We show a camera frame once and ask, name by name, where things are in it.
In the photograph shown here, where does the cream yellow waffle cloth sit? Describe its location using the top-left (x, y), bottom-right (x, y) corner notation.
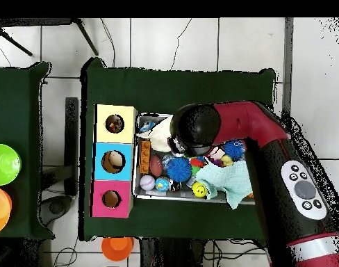
top-left (135, 115), bottom-right (174, 153)

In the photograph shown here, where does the mint green waffle cloth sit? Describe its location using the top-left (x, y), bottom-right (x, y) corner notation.
top-left (195, 160), bottom-right (254, 210)

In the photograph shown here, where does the wooden box with three holes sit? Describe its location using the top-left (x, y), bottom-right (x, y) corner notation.
top-left (90, 104), bottom-right (138, 218)

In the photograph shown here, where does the blue spiky rubber ball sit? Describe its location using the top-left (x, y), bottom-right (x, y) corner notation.
top-left (166, 156), bottom-right (192, 183)
top-left (223, 140), bottom-right (247, 161)

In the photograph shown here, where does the brown toy football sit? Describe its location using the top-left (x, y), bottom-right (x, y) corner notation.
top-left (149, 154), bottom-right (164, 178)

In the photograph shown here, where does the orange plastic building block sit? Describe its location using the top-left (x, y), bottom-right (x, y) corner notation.
top-left (139, 140), bottom-right (151, 175)

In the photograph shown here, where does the blue globe ball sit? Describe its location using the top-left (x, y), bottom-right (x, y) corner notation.
top-left (154, 177), bottom-right (171, 193)

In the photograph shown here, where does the white baseball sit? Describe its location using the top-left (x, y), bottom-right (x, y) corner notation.
top-left (139, 174), bottom-right (156, 191)

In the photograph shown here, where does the yellow smiley ball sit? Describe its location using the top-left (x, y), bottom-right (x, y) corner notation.
top-left (191, 181), bottom-right (208, 199)

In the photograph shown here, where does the orange plastic bowl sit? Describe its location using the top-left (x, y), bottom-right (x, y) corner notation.
top-left (101, 236), bottom-right (135, 262)
top-left (0, 184), bottom-right (13, 236)

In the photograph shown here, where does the dark green side tablecloth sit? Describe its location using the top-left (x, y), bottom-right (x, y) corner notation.
top-left (0, 61), bottom-right (55, 241)

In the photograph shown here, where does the green plastic bowl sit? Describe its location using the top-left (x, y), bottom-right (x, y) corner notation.
top-left (0, 143), bottom-right (22, 186)

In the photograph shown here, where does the shallow wire mesh bin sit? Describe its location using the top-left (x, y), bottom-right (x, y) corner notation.
top-left (132, 112), bottom-right (256, 206)

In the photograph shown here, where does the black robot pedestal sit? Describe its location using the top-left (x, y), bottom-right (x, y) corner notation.
top-left (138, 238), bottom-right (206, 267)

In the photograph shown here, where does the black metal frame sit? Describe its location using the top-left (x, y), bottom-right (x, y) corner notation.
top-left (0, 17), bottom-right (99, 56)

